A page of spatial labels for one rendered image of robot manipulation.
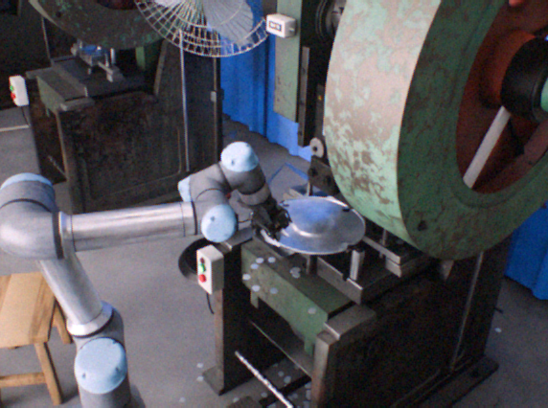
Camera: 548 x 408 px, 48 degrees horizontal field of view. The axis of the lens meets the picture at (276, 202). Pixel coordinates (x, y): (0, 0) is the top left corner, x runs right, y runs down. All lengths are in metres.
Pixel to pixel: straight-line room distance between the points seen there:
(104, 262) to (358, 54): 2.09
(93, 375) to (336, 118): 0.81
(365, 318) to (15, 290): 1.26
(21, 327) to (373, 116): 1.48
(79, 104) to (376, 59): 2.08
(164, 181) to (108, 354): 1.91
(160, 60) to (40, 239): 1.94
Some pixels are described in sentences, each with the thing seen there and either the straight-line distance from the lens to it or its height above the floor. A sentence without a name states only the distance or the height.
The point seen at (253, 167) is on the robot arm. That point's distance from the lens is 1.39.
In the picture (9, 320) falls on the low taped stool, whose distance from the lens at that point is 2.23.
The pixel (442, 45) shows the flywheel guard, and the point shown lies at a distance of 1.03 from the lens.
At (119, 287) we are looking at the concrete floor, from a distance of 2.79.
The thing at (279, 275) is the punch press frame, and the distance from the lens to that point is 1.77.
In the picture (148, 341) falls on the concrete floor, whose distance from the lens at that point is 2.52.
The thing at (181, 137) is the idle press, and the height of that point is 0.34.
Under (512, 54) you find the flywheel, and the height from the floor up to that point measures 1.38.
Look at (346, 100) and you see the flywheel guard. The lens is 1.09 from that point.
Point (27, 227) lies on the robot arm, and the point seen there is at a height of 1.06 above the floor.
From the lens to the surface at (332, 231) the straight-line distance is 1.72.
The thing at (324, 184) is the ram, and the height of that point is 0.93.
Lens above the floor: 1.74
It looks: 32 degrees down
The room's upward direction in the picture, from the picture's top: 2 degrees clockwise
